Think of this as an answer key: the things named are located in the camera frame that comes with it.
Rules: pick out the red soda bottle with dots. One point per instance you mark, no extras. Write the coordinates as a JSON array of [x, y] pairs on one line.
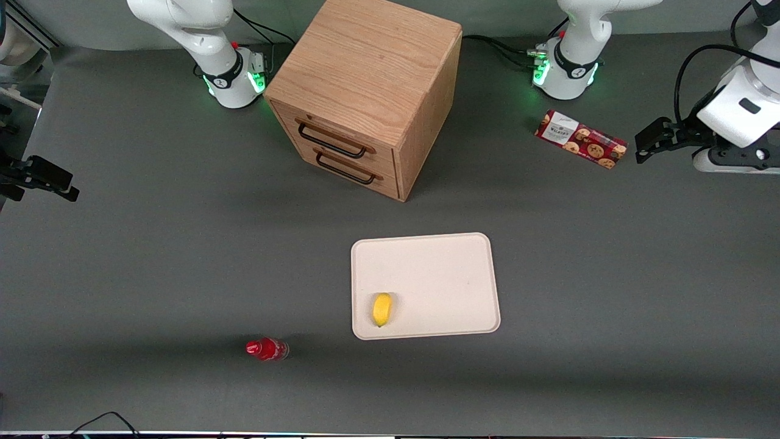
[[268, 349]]

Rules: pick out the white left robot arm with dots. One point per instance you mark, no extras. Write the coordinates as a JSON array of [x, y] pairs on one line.
[[573, 79]]

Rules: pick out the wooden drawer cabinet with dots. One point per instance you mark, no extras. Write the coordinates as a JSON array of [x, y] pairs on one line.
[[372, 67]]

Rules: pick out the wooden drawer front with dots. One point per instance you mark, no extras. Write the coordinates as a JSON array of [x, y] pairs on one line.
[[390, 186], [286, 119]]

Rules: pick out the yellow lemon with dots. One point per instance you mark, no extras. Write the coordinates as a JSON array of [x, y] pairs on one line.
[[382, 309]]

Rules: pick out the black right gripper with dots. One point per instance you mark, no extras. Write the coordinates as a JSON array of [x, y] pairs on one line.
[[18, 174]]

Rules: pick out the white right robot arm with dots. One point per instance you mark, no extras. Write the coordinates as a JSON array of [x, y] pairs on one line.
[[183, 24]]

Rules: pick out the red cookie box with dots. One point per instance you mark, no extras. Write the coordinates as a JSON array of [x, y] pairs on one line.
[[582, 140]]

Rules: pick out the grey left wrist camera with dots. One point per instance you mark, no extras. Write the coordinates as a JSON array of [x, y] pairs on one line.
[[731, 163]]

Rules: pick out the beige plastic tray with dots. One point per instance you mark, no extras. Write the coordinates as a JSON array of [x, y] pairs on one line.
[[439, 286]]

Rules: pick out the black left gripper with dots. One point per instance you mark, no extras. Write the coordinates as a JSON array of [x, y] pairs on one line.
[[684, 133]]

